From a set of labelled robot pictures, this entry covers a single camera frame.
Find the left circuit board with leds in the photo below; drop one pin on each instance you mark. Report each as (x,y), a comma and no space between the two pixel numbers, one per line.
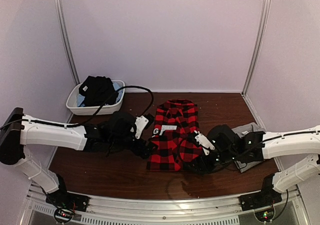
(62,215)

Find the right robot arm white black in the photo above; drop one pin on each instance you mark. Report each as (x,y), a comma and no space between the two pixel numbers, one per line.
(268,145)

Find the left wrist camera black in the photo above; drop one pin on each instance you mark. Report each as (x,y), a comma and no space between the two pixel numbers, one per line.
(123,124)

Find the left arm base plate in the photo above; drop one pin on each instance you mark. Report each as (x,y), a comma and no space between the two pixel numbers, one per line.
(68,200)

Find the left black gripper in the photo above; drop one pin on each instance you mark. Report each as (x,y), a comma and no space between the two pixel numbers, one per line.
(147,151)

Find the right circuit board with leds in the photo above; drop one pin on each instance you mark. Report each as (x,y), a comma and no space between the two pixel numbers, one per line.
(265,215)

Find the circuit board with leds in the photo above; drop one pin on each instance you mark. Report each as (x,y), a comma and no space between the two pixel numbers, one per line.
(265,215)
(62,215)

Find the left aluminium frame post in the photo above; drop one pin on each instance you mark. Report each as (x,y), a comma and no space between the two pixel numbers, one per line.
(66,41)

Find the light blue shirt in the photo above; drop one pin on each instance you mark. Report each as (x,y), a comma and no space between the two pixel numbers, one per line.
(118,92)

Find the front aluminium rail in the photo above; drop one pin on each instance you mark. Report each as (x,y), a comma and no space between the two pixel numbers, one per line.
(220,210)

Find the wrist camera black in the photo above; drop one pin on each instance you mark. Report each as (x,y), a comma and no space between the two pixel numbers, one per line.
(219,139)
(123,124)

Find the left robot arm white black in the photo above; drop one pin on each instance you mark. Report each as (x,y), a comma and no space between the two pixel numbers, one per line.
(20,130)

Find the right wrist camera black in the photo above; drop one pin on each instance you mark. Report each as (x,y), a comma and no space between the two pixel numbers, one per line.
(219,139)

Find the red black plaid shirt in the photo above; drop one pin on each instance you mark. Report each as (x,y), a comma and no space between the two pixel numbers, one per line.
(175,122)

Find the aluminium frame post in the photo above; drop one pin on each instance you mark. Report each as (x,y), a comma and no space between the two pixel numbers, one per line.
(264,16)
(66,41)

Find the black shirt in basket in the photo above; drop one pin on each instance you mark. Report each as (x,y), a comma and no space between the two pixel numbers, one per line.
(97,90)

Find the right aluminium frame post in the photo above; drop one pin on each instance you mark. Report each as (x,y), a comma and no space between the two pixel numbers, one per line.
(264,16)

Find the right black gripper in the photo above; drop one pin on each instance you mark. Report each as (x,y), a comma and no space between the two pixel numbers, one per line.
(208,168)

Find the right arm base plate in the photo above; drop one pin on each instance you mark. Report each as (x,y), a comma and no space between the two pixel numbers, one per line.
(259,199)

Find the white plastic laundry basket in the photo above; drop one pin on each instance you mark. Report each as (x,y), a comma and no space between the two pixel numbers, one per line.
(72,99)

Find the folded grey button shirt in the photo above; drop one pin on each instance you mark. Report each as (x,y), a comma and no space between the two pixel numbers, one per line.
(241,131)

